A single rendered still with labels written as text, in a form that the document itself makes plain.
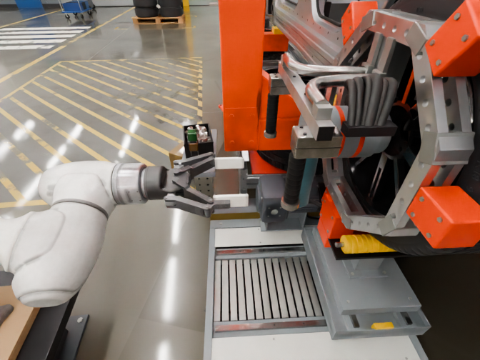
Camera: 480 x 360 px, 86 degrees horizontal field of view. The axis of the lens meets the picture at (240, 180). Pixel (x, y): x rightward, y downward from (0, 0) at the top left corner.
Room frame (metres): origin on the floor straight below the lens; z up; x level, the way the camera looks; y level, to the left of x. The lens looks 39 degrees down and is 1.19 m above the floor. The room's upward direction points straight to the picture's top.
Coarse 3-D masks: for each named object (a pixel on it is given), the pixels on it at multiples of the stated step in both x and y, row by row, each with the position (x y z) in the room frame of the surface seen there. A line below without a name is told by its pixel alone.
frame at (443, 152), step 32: (384, 32) 0.64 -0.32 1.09; (416, 32) 0.53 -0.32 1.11; (352, 64) 0.85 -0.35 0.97; (416, 64) 0.50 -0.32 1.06; (416, 96) 0.47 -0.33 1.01; (448, 96) 0.45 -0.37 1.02; (448, 128) 0.42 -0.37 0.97; (416, 160) 0.40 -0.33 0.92; (448, 160) 0.36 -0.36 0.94; (352, 192) 0.64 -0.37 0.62; (416, 192) 0.36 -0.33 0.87; (352, 224) 0.50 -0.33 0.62; (384, 224) 0.39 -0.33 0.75
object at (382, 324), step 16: (304, 240) 0.83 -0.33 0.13; (320, 256) 0.72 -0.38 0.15; (320, 272) 0.64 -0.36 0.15; (320, 288) 0.56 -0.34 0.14; (336, 320) 0.43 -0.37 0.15; (352, 320) 0.42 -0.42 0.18; (368, 320) 0.43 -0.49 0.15; (384, 320) 0.43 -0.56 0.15; (400, 320) 0.43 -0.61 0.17; (416, 320) 0.43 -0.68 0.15; (336, 336) 0.38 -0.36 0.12; (352, 336) 0.39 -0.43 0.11; (368, 336) 0.39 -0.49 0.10; (384, 336) 0.39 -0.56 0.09
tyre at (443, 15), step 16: (400, 0) 0.78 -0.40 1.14; (416, 0) 0.71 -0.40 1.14; (432, 0) 0.65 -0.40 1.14; (448, 0) 0.61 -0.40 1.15; (464, 0) 0.57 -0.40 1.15; (432, 16) 0.63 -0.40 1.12; (448, 16) 0.59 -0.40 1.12; (464, 176) 0.37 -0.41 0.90; (384, 240) 0.46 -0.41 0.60; (400, 240) 0.42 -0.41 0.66; (416, 240) 0.38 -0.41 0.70
